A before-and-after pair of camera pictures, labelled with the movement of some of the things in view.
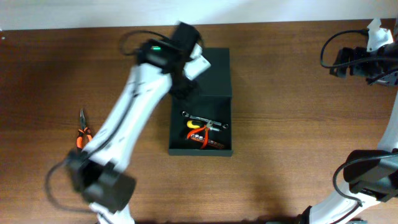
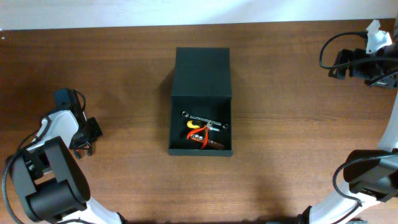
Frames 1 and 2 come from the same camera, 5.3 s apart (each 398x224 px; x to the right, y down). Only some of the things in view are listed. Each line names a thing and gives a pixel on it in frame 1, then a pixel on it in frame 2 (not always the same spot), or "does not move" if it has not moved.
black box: (213, 100) does not move
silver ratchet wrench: (186, 114) does not move
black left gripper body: (181, 88) -> (93, 130)
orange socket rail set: (199, 138) does not move
